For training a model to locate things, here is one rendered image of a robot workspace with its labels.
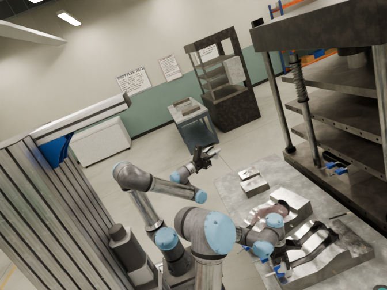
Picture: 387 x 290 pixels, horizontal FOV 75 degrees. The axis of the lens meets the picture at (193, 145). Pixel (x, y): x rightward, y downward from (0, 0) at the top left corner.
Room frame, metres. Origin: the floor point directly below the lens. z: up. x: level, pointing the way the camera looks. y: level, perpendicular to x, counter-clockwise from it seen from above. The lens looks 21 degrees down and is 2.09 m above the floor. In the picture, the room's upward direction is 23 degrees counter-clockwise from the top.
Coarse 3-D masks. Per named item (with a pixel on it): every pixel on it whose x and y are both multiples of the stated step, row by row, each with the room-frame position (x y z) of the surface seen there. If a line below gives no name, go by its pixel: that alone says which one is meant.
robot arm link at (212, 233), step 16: (192, 208) 0.72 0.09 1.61; (192, 224) 0.65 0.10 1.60; (208, 224) 0.61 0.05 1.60; (224, 224) 0.61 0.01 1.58; (192, 240) 0.63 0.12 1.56; (208, 240) 0.58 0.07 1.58; (224, 240) 0.59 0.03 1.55; (208, 256) 0.58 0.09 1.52; (224, 256) 0.59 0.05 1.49; (208, 272) 0.57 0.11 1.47; (208, 288) 0.55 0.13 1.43
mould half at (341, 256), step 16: (304, 224) 1.13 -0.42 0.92; (336, 224) 1.10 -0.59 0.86; (320, 240) 0.99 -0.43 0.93; (352, 240) 0.97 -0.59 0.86; (320, 256) 0.92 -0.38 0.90; (336, 256) 0.87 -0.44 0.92; (352, 256) 0.88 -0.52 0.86; (368, 256) 0.87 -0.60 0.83; (304, 272) 0.89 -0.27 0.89; (320, 272) 0.87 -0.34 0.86; (336, 272) 0.87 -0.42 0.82; (288, 288) 0.87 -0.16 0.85; (304, 288) 0.87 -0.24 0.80
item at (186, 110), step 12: (168, 108) 6.54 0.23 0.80; (180, 108) 5.74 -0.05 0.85; (192, 108) 5.18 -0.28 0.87; (204, 108) 5.05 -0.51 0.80; (180, 120) 4.91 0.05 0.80; (192, 120) 4.92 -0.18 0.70; (180, 132) 5.81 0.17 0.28; (192, 132) 5.98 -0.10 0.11; (204, 132) 5.62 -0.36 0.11; (192, 144) 5.19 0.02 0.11; (204, 144) 4.93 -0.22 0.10
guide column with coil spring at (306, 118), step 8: (296, 56) 1.75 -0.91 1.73; (296, 72) 1.76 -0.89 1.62; (304, 96) 1.75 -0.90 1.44; (304, 104) 1.75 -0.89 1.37; (304, 112) 1.76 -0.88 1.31; (304, 120) 1.78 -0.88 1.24; (312, 128) 1.75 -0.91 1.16; (312, 136) 1.75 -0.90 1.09; (312, 144) 1.75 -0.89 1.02; (312, 152) 1.77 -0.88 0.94
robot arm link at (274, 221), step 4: (268, 216) 0.89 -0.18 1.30; (272, 216) 0.88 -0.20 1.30; (276, 216) 0.87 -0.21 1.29; (280, 216) 0.87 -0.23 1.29; (268, 220) 0.86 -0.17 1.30; (272, 220) 0.86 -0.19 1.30; (276, 220) 0.85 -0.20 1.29; (280, 220) 0.85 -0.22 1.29; (268, 224) 0.86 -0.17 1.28; (272, 224) 0.84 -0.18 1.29; (276, 224) 0.84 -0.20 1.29; (280, 224) 0.84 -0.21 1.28; (272, 228) 0.84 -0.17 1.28; (276, 228) 0.84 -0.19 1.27; (280, 228) 0.84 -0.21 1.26; (280, 232) 0.83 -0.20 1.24; (284, 232) 0.86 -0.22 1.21; (280, 236) 0.84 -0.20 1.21; (284, 236) 0.86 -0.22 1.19; (280, 240) 0.84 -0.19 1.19
